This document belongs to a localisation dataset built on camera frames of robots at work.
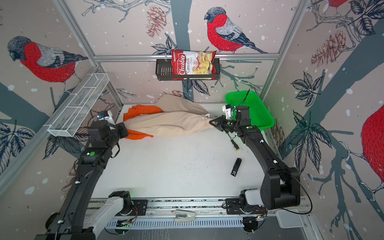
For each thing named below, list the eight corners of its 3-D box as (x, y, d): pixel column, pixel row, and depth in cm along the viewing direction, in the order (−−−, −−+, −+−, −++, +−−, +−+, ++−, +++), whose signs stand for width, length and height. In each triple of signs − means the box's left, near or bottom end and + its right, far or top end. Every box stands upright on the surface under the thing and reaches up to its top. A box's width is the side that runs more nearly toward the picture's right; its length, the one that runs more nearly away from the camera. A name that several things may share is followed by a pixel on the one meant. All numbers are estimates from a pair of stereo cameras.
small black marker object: (230, 174, 86) (231, 171, 83) (236, 159, 92) (237, 157, 89) (234, 176, 85) (235, 174, 82) (240, 161, 91) (242, 159, 88)
